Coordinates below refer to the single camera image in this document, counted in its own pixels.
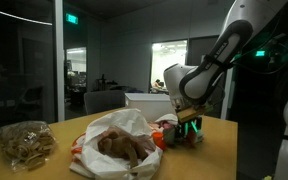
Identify clear bag of rubber bands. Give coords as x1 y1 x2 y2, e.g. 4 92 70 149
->
0 120 58 173

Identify brown plush toy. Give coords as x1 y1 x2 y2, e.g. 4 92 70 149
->
97 129 149 168

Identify hot pink cloth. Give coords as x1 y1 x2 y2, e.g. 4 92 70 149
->
162 120 174 130

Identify white plastic bin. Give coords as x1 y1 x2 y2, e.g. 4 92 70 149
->
124 92 176 123

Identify orange plastic cup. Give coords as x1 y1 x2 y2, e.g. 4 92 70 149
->
151 131 167 151

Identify distant seated person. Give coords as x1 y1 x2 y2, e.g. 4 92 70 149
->
152 79 163 90

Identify light pink cloth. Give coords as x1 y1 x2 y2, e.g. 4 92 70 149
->
148 120 172 134

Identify grey chair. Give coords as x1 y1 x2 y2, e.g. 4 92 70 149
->
83 89 127 116

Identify green exit sign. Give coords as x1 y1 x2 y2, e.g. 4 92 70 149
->
65 13 79 25

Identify tan wrist camera box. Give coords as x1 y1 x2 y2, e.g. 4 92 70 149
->
176 105 208 124

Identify white plastic bag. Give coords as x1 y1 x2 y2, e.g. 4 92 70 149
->
69 108 163 180

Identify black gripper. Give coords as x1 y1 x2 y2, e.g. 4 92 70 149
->
178 114 205 145

